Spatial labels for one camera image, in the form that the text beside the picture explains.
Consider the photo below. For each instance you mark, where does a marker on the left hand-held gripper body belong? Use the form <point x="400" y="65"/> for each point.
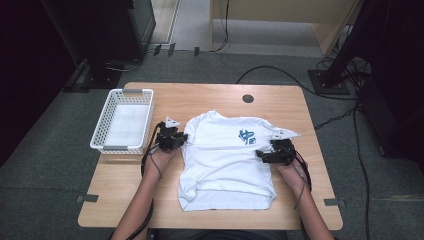
<point x="166" y="138"/>

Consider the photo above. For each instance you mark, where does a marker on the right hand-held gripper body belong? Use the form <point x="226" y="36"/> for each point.
<point x="283" y="151"/>

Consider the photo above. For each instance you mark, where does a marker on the white T-shirt with blue print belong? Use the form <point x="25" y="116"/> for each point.
<point x="226" y="166"/>

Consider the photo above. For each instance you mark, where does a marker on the white plastic mesh basket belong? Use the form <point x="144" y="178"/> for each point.
<point x="103" y="123"/>

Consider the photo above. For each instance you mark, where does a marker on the person's left hand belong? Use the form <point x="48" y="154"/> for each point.
<point x="160" y="161"/>

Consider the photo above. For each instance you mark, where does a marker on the person's right hand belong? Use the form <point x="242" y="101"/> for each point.
<point x="293" y="176"/>

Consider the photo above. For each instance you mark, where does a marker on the dark round table grommet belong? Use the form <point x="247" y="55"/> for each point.
<point x="248" y="98"/>

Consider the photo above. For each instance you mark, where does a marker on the grey tape strip on table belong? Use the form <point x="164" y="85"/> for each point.
<point x="88" y="198"/>
<point x="333" y="202"/>

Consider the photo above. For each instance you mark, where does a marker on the black stand base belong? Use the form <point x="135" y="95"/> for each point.
<point x="100" y="78"/>

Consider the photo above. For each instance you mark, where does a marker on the person's dark lap clothing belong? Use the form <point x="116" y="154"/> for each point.
<point x="216" y="235"/>

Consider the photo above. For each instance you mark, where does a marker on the dark equipment box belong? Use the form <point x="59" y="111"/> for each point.
<point x="390" y="123"/>

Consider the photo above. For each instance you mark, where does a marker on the dark cabinet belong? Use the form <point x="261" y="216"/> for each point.
<point x="110" y="26"/>

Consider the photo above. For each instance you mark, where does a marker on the black slanted stand pole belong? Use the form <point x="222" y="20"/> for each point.
<point x="346" y="43"/>

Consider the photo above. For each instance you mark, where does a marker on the light wooden desk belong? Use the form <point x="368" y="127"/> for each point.
<point x="283" y="10"/>

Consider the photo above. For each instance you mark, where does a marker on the black square stand base plate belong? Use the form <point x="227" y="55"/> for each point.
<point x="328" y="87"/>

